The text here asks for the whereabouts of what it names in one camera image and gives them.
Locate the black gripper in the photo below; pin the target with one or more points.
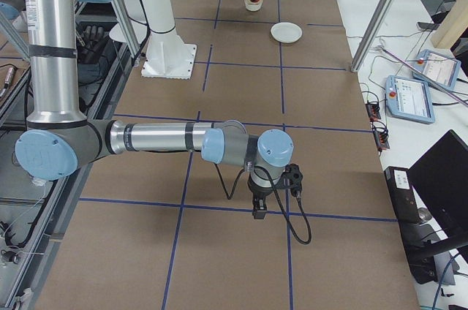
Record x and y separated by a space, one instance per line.
258 191

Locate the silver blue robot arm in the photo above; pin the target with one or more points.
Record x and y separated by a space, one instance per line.
60 138

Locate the small white bowl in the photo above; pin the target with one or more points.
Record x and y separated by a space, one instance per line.
253 6

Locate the white plate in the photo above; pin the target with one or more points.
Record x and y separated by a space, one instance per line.
286 32

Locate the brown paper table cover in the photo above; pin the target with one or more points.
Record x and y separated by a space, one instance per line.
171 231

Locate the black orange connector strip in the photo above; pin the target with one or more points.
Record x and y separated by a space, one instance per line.
378 127

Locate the black computer box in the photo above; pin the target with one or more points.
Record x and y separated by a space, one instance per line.
402 194

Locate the near blue teach pendant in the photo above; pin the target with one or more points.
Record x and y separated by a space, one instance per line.
410 99

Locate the blue teach pendant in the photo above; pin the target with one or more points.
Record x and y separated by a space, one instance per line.
410 99
437 67

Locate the black monitor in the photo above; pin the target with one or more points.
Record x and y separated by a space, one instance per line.
440 179

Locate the far blue teach pendant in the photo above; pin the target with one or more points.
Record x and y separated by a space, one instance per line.
437 67

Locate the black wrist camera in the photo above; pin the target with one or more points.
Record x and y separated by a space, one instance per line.
293 179

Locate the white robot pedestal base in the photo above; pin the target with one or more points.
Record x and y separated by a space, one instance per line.
167 56

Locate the aluminium frame post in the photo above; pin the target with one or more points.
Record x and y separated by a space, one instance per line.
373 28

